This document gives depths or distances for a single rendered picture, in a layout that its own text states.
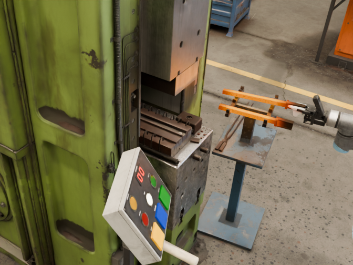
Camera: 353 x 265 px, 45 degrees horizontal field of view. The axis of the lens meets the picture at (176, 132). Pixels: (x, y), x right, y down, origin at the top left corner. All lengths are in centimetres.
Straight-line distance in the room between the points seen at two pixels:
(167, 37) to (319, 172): 228
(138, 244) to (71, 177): 75
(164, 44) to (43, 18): 48
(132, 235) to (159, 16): 82
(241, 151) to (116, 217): 122
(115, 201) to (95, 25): 61
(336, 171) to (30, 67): 264
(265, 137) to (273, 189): 81
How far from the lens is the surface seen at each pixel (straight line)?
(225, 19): 572
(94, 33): 156
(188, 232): 275
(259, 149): 256
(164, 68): 176
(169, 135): 209
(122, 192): 150
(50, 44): 183
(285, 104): 240
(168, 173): 208
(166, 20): 167
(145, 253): 158
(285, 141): 390
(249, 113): 234
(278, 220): 316
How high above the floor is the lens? 224
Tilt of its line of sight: 36 degrees down
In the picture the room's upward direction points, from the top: 4 degrees clockwise
